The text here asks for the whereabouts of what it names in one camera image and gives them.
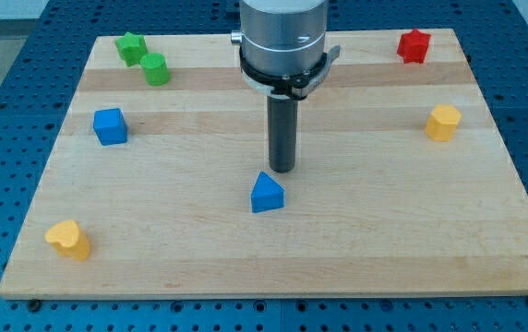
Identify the wooden board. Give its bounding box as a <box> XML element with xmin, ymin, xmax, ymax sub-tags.
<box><xmin>0</xmin><ymin>29</ymin><xmax>528</xmax><ymax>300</ymax></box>

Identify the red star block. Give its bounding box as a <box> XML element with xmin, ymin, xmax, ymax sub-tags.
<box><xmin>397</xmin><ymin>29</ymin><xmax>431</xmax><ymax>64</ymax></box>

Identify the blue triangle block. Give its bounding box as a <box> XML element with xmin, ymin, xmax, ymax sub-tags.
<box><xmin>250</xmin><ymin>172</ymin><xmax>285</xmax><ymax>213</ymax></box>

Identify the yellow heart block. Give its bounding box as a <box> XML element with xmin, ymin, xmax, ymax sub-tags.
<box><xmin>44</xmin><ymin>219</ymin><xmax>91</xmax><ymax>261</ymax></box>

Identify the blue cube block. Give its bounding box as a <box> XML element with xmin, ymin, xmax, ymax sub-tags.
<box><xmin>92</xmin><ymin>108</ymin><xmax>128</xmax><ymax>146</ymax></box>

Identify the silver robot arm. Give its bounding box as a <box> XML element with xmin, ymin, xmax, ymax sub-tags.
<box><xmin>231</xmin><ymin>0</ymin><xmax>341</xmax><ymax>173</ymax></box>

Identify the green star block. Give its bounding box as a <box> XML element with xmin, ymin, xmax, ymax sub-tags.
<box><xmin>114</xmin><ymin>32</ymin><xmax>149</xmax><ymax>67</ymax></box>

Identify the green cylinder block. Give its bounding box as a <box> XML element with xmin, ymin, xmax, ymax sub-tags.
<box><xmin>140</xmin><ymin>53</ymin><xmax>170</xmax><ymax>86</ymax></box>

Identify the black clamp ring mount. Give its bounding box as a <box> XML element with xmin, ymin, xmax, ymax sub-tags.
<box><xmin>239</xmin><ymin>45</ymin><xmax>341</xmax><ymax>101</ymax></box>

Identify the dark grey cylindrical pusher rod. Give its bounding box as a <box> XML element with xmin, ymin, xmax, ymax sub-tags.
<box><xmin>267</xmin><ymin>97</ymin><xmax>298</xmax><ymax>173</ymax></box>

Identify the yellow hexagon block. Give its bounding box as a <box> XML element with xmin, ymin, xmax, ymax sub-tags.
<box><xmin>425</xmin><ymin>104</ymin><xmax>462</xmax><ymax>142</ymax></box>

